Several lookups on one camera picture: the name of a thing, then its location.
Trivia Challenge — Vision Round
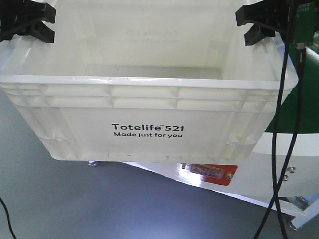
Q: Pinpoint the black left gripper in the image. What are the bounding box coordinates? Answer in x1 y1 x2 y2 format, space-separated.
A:
0 0 56 44

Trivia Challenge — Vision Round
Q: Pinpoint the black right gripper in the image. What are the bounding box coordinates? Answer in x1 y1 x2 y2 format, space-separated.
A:
235 0 298 46

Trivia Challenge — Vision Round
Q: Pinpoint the white plastic tote crate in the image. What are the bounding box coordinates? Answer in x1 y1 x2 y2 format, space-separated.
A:
0 0 284 165

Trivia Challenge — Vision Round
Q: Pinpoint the green right circuit board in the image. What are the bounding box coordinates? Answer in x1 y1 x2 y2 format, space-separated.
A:
294 0 315 46

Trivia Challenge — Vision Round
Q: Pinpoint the red warning label plate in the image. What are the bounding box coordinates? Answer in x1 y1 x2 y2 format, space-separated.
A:
189 164 238 186

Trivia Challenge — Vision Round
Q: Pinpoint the black cable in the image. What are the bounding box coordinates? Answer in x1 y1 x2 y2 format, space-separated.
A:
271 0 295 239
0 196 17 239
254 42 307 239

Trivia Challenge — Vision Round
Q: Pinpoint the black left cable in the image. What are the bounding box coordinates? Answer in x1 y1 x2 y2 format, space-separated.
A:
0 196 17 239

